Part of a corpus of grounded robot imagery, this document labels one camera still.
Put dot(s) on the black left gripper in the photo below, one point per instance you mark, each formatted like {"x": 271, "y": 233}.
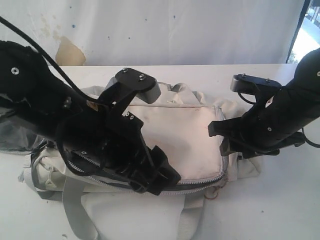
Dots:
{"x": 91, "y": 143}

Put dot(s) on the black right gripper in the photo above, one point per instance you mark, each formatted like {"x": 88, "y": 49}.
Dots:
{"x": 273, "y": 123}

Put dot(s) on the white duffel bag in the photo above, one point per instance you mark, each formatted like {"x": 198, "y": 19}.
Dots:
{"x": 100, "y": 207}

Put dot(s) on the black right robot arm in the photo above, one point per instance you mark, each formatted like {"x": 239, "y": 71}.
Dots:
{"x": 307, "y": 77}

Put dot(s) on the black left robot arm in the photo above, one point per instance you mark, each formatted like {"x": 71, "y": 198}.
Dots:
{"x": 31, "y": 96}

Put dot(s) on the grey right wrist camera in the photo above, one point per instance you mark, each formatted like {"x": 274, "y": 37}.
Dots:
{"x": 261, "y": 88}

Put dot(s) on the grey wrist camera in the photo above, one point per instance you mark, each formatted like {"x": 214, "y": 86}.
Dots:
{"x": 261, "y": 88}
{"x": 127, "y": 84}

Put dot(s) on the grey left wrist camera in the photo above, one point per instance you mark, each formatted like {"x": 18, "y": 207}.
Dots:
{"x": 127, "y": 84}

